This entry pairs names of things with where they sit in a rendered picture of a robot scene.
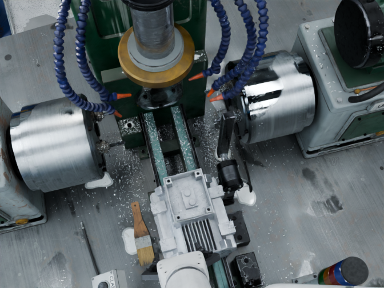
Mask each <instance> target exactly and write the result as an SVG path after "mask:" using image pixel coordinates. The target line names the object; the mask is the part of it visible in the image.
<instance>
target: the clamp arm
mask: <svg viewBox="0 0 384 288"><path fill-rule="evenodd" d="M234 122H235V113H234V110H232V111H227V112H224V113H222V118H221V125H220V131H219V138H218V146H217V156H218V158H222V157H221V155H222V156H223V157H224V156H225V155H226V156H228V153H229V147H230V142H231V137H232V133H233V128H234ZM224 154H225V155H224Z"/></svg>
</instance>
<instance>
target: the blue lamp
mask: <svg viewBox="0 0 384 288"><path fill-rule="evenodd" d="M343 260H344V259H343ZM343 260H341V261H340V262H338V263H337V264H336V266H335V268H334V275H335V278H336V280H337V281H338V282H339V283H340V284H341V285H342V286H357V285H352V284H350V283H348V282H346V281H345V280H344V278H343V276H342V274H341V263H342V262H343Z"/></svg>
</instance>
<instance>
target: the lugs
mask: <svg viewBox="0 0 384 288"><path fill-rule="evenodd" d="M203 176H204V179H205V182H206V184H207V185H208V184H210V183H212V181H213V180H212V178H211V175H210V174H204V175H203ZM154 190H155V194H156V197H162V196H164V195H165V190H164V188H163V186H159V187H157V188H156V189H154ZM219 244H220V246H221V250H227V249H229V248H232V247H233V246H232V243H231V239H224V240H222V241H220V242H219ZM181 254H183V252H177V253H175V254H173V255H171V257H174V256H178V255H181Z"/></svg>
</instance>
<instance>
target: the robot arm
mask: <svg viewBox="0 0 384 288"><path fill-rule="evenodd" d="M195 249H196V251H194V252H190V253H186V254H181V255H178V256H174V257H170V258H166V259H163V260H161V261H160V257H159V253H155V256H156V258H153V261H152V265H150V266H149V267H147V268H146V271H144V272H143V273H142V274H141V276H142V280H159V281H160V284H161V288H211V285H210V282H209V272H208V269H207V267H209V266H210V265H212V264H214V263H216V262H218V261H219V260H221V257H220V254H218V253H213V251H207V250H205V248H202V246H200V247H199V245H198V243H197V242H196V243H195ZM265 288H384V287H363V286H338V285H308V284H295V283H276V284H272V285H268V286H266V287H265Z"/></svg>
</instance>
